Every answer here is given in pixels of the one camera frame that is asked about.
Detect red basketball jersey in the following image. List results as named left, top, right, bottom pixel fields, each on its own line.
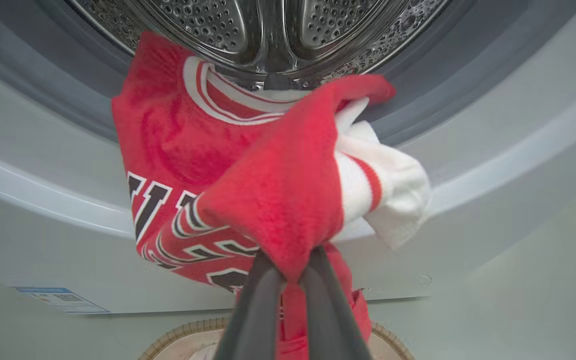
left=111, top=31, right=374, bottom=360

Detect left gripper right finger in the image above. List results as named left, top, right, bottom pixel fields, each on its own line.
left=300, top=247, right=374, bottom=360

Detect blue energy label sticker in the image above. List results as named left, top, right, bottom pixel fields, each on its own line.
left=15, top=286, right=111, bottom=315

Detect red and white shorts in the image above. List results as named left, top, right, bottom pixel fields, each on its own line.
left=195, top=74, right=431, bottom=281

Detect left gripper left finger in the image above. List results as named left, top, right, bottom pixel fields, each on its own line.
left=213, top=250, right=286, bottom=360

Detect beige perforated laundry basket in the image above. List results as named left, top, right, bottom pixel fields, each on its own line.
left=138, top=317, right=416, bottom=360

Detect white washing machine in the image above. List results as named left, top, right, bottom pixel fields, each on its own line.
left=0, top=0, right=576, bottom=316

